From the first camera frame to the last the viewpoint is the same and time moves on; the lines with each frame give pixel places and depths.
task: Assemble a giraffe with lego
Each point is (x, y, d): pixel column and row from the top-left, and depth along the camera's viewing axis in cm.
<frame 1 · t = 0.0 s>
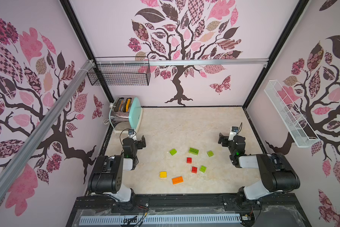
left hand: (136, 138, 94), fingers open
right hand: (226, 135, 94), fingers open
mint green toaster: (125, 113, 96), point 18 cm above the table
long green lego brick: (194, 151, 94), point 2 cm above the table
small green lego brick left: (173, 152, 97), on the table
small green lego brick right: (210, 153, 94), point 2 cm above the table
small green lego brick lower: (203, 169, 87), point 2 cm above the table
red lego brick upper: (189, 160, 91), on the table
red lego brick lower: (194, 170, 87), on the table
yellow lego brick: (163, 174, 85), on the table
orange long lego brick: (177, 180, 83), on the table

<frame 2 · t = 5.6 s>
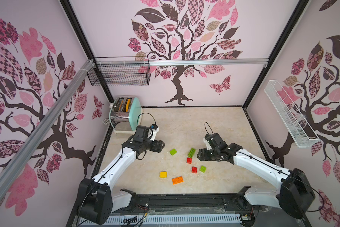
left hand: (157, 146, 84), fingers open
right hand: (201, 157, 82), fingers open
long green lego brick: (191, 152, 93), point 2 cm above the table
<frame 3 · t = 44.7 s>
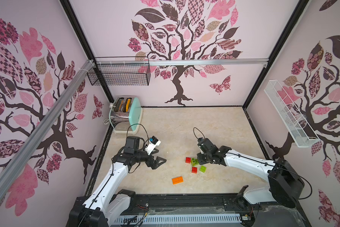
left hand: (159, 158, 77), fingers open
right hand: (201, 159, 86), fingers closed
long green lego brick: (194, 161, 85), point 6 cm above the table
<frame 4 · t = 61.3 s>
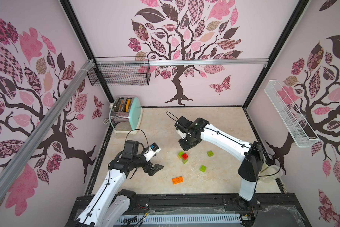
left hand: (156, 163, 76), fingers open
right hand: (186, 148, 79), fingers open
long green lego brick: (180, 154, 89), point 6 cm above the table
red lego brick upper: (184, 156, 85), point 8 cm above the table
clear plastic measuring cup: (269, 173, 77), point 10 cm above the table
